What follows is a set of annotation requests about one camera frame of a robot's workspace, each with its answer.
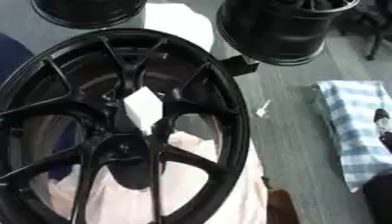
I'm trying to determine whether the black chair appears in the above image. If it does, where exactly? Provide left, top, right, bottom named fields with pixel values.
left=335, top=0, right=392, bottom=61

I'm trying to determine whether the black deep-barrel wheel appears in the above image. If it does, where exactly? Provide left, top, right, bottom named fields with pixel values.
left=214, top=0, right=361, bottom=67

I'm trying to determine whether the blue fabric object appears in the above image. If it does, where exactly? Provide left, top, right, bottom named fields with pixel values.
left=0, top=32, right=36, bottom=84

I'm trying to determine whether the small white pin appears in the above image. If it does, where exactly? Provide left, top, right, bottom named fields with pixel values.
left=254, top=99, right=273, bottom=119

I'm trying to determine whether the black wheel support bracket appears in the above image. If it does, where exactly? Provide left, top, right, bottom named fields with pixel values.
left=217, top=54, right=261, bottom=78

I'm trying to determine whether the white draped sheet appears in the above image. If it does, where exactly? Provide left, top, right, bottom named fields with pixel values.
left=29, top=2, right=271, bottom=224

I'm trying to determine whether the large black spoked wheel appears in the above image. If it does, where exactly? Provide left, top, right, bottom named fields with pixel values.
left=0, top=27, right=253, bottom=224

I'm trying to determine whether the black wheel rim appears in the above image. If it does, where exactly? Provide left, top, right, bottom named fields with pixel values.
left=29, top=0, right=149, bottom=30

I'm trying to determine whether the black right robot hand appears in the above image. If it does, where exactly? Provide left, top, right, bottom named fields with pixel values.
left=372, top=108, right=392, bottom=154

